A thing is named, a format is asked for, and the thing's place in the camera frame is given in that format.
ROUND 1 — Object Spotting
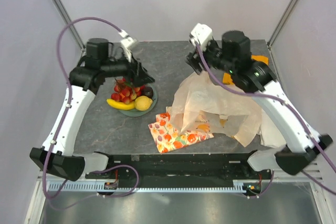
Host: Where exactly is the fake banana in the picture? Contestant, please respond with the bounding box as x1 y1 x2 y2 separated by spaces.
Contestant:
106 99 135 111

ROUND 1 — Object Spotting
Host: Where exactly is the fake dark avocado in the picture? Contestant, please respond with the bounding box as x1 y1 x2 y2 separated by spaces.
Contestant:
142 87 154 99

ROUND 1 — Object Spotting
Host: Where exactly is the floral folded cloth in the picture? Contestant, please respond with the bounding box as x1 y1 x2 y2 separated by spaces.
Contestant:
148 112 214 153

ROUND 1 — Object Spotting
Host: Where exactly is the grey green plate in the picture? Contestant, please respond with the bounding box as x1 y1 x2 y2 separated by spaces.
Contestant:
118 84 158 118

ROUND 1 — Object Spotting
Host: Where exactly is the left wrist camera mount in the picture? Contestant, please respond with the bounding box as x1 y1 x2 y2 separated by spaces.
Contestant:
119 30 138 62

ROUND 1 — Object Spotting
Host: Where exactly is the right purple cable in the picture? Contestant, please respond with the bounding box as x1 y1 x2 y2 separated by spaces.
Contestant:
195 44 336 200

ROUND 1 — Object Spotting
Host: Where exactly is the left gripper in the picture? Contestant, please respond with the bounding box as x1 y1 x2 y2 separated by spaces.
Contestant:
101 47 154 88

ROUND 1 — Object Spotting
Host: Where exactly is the right aluminium frame post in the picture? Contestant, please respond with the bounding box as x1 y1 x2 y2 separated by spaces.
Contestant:
267 0 300 49

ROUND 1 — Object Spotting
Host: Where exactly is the white folded cloth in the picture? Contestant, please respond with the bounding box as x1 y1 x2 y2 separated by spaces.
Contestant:
259 110 286 148

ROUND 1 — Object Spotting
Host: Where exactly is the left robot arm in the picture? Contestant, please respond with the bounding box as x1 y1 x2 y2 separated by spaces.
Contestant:
29 36 155 182

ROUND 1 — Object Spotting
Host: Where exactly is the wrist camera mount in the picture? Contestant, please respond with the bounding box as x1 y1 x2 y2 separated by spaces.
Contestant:
190 23 213 50
119 30 138 62

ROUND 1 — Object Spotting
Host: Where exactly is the fake yellow lemon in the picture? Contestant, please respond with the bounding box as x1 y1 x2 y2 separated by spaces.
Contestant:
134 96 153 111

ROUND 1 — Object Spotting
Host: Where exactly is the fake strawberry bunch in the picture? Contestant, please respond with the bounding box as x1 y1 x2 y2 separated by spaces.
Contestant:
111 78 145 104

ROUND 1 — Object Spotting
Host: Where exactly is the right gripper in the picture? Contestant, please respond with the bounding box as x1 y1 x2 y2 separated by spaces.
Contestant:
185 39 236 76

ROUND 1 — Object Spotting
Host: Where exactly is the white slotted cable duct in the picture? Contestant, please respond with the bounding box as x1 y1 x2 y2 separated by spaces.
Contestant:
61 182 255 193

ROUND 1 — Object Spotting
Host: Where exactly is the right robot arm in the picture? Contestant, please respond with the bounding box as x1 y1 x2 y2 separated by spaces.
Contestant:
186 24 333 179

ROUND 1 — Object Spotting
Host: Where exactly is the left aluminium frame post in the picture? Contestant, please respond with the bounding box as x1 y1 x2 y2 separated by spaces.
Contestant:
52 0 85 49

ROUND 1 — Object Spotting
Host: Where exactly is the orange folded cloth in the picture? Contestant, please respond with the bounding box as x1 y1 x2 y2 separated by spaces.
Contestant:
222 54 269 86

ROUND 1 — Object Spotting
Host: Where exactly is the banana print plastic bag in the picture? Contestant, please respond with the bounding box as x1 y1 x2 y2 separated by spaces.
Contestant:
169 72 261 147

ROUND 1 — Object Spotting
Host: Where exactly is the aluminium frame post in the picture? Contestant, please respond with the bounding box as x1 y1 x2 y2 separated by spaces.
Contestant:
267 0 300 49
52 0 85 49

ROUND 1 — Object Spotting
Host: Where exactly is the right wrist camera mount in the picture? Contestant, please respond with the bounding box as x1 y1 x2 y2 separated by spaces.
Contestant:
190 23 213 50

